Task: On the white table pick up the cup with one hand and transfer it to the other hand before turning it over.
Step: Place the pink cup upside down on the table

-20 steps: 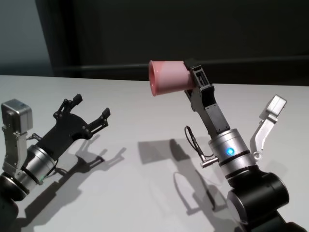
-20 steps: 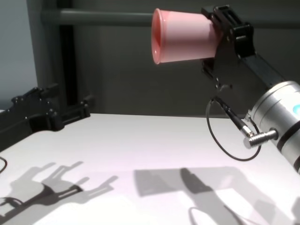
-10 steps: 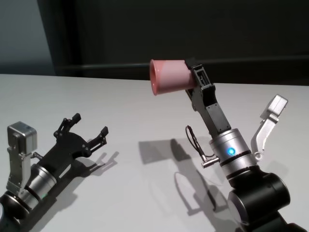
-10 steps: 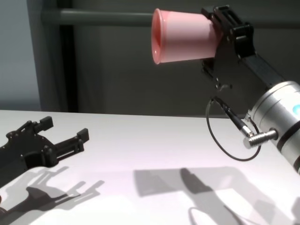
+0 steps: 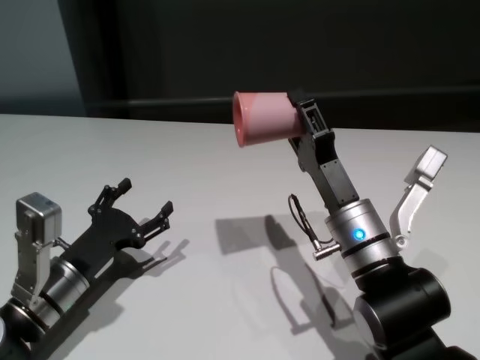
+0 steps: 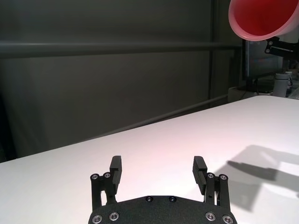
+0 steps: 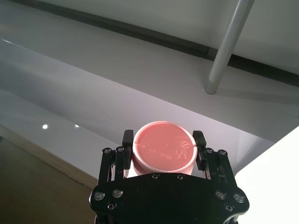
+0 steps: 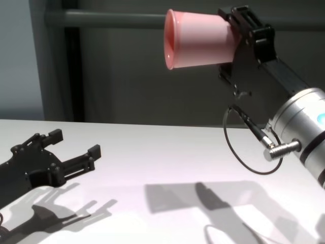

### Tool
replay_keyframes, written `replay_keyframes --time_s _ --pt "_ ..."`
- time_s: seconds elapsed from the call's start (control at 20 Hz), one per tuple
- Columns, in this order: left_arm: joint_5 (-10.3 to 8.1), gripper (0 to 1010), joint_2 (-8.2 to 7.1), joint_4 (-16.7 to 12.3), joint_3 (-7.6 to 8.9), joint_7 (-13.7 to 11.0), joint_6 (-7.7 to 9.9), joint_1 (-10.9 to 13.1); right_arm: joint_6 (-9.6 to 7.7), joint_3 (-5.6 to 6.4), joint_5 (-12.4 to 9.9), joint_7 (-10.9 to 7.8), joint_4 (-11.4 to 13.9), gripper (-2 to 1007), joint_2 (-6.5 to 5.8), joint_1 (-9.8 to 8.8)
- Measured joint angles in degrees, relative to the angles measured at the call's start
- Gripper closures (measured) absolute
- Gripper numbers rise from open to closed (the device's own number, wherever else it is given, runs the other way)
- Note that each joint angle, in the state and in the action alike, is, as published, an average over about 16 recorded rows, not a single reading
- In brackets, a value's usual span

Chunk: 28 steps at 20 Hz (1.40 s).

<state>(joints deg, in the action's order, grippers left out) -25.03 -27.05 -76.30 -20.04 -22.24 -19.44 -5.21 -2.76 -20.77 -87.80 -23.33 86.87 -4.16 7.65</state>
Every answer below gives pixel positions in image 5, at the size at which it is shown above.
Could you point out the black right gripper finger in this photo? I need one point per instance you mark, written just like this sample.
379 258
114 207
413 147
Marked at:
311 116
294 144

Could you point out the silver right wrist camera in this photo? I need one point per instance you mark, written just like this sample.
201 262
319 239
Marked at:
416 187

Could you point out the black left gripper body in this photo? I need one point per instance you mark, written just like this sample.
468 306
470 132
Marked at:
105 236

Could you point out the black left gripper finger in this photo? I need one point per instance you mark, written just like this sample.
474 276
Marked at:
108 197
155 223

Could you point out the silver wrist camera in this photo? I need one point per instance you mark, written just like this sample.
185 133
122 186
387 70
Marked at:
37 221
416 187

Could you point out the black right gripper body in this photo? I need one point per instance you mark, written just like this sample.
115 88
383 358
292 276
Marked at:
330 172

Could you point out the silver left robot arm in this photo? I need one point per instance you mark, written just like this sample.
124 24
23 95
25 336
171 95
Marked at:
63 281

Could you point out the pink plastic cup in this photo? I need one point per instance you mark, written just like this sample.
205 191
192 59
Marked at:
262 116

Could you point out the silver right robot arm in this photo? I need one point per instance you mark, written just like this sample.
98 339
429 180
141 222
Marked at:
375 255

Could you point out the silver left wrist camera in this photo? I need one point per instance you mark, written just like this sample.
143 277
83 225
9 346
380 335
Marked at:
37 221

